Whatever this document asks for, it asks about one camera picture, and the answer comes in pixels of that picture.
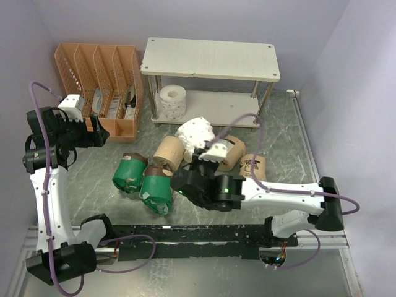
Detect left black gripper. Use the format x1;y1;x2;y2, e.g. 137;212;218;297
55;113;110;149

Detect beige paper roll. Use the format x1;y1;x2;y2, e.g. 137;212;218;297
153;136;185;171
183;150;193;163

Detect kraft roll with label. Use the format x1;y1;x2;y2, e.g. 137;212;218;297
218;134;246;171

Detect plain white paper roll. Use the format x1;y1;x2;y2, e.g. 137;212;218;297
175;117;215;155

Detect white red-dotted paper roll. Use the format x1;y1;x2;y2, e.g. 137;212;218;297
160;85;186;120

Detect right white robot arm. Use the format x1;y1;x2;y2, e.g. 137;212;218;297
170;149;344;247

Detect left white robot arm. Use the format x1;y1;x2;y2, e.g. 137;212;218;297
22;107;116;285

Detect white two-tier shelf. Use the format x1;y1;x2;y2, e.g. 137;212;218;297
141;37;280;126

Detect papers in organizer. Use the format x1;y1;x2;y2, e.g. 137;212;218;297
92;85;136;119

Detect green wrapped roll left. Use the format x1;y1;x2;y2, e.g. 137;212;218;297
112;152;149;193

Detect green wrapped roll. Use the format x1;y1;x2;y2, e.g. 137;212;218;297
112;152;149;193
139;165;173;215

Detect green wrapped roll right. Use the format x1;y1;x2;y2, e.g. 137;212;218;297
139;165;173;215

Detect kraft wrapped roll with cartoon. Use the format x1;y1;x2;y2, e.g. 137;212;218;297
239;154;267;181

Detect orange plastic file organizer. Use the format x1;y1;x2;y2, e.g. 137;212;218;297
54;43;145;142

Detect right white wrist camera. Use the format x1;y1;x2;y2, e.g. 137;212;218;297
198;139;228;163

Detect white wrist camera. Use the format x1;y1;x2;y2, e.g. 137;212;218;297
198;139;228;163
58;94;85;122

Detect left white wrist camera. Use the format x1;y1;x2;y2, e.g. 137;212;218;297
58;94;85;122

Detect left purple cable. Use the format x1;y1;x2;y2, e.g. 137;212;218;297
28;81;157;295

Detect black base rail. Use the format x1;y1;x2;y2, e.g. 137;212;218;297
113;224;298;260

